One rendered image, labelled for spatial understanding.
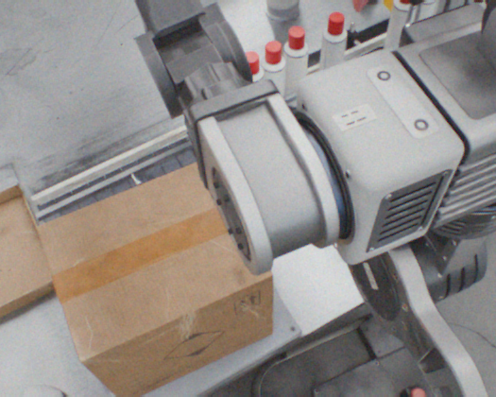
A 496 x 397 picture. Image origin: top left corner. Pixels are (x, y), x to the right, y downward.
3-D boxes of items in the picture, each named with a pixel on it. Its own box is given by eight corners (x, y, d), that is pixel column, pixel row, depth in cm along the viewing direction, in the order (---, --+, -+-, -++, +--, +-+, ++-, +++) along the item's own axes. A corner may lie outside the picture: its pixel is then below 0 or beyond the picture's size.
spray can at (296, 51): (297, 88, 136) (300, 19, 118) (309, 102, 133) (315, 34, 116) (278, 96, 135) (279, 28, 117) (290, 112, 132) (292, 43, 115)
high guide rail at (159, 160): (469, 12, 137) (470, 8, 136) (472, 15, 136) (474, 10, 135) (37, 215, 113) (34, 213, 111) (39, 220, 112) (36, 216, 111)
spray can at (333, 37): (332, 75, 138) (339, 5, 120) (344, 88, 135) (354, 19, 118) (313, 83, 136) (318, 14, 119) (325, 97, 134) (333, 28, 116)
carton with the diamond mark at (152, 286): (222, 233, 120) (210, 155, 97) (274, 334, 109) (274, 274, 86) (82, 292, 115) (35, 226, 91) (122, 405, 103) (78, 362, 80)
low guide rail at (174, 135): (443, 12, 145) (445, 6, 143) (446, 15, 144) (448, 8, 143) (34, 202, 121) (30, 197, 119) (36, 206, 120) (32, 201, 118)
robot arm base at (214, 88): (205, 192, 61) (192, 119, 51) (179, 136, 65) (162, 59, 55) (280, 163, 63) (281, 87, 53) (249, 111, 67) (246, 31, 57)
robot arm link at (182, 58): (180, 94, 58) (230, 73, 58) (148, 30, 63) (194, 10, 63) (201, 146, 66) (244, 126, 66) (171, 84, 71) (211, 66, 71)
